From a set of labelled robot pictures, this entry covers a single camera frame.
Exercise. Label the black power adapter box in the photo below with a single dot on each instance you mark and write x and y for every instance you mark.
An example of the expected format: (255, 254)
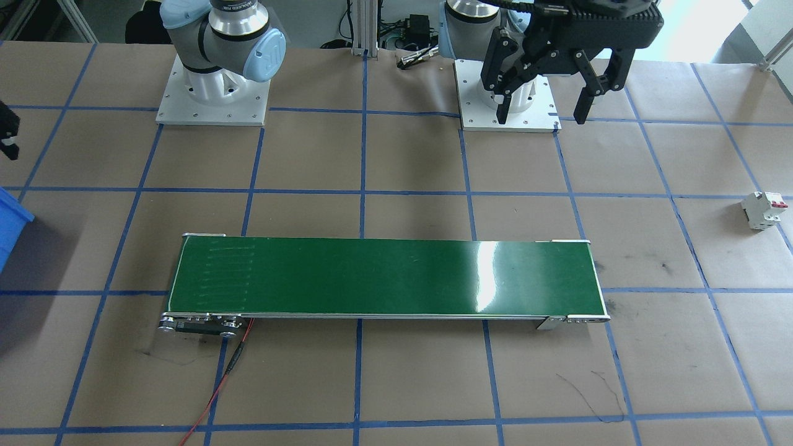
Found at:
(419, 28)

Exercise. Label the blue open-front plastic bin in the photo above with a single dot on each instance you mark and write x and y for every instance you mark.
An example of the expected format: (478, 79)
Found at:
(9, 229)

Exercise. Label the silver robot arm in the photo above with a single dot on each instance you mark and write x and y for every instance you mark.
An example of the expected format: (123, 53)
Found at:
(223, 37)
(464, 31)

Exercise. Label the white circuit breaker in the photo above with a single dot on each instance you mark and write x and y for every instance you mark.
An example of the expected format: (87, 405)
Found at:
(762, 210)

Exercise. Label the silver metal connector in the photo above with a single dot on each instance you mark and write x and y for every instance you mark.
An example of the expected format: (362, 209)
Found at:
(421, 54)

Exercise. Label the green belt conveyor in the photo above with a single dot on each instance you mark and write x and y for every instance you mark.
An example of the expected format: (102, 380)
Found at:
(372, 279)

